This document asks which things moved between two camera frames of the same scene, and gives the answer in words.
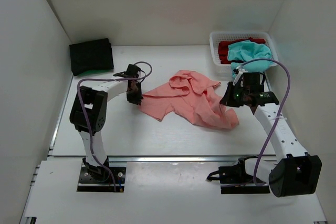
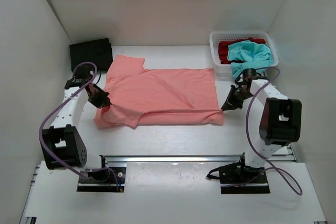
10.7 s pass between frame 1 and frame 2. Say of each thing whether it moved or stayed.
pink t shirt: moved
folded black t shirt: stayed
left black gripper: moved
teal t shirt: stayed
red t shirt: stayed
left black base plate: stayed
